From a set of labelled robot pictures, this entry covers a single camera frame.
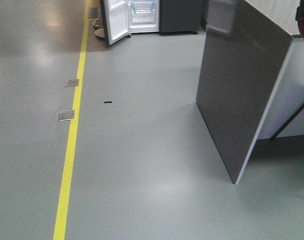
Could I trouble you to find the grey fridge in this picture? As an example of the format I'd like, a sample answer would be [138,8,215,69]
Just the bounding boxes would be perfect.
[128,0,203,35]

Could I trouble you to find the chrome stanchion post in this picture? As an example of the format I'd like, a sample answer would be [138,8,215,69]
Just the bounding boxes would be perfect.
[92,17,104,29]

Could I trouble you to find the metal floor plate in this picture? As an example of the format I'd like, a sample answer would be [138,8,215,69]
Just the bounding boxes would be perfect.
[65,78,80,87]
[58,109,75,122]

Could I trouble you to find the upper metal floor plate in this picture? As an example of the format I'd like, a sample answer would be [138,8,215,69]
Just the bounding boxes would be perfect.
[65,78,80,87]

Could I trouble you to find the grey floor sign mat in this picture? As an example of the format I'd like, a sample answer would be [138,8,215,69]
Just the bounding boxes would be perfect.
[88,6,102,19]

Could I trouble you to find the matte silver sign stand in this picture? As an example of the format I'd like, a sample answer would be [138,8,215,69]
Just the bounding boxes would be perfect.
[94,28,105,39]

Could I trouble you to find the lower metal floor plate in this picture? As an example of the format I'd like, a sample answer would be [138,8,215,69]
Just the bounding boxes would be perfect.
[58,109,75,122]

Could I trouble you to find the grey kitchen island side panel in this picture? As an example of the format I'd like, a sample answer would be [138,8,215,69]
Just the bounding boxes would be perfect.
[196,0,294,184]

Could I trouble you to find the white fridge door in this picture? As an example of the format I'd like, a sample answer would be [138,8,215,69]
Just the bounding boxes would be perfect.
[101,0,131,46]

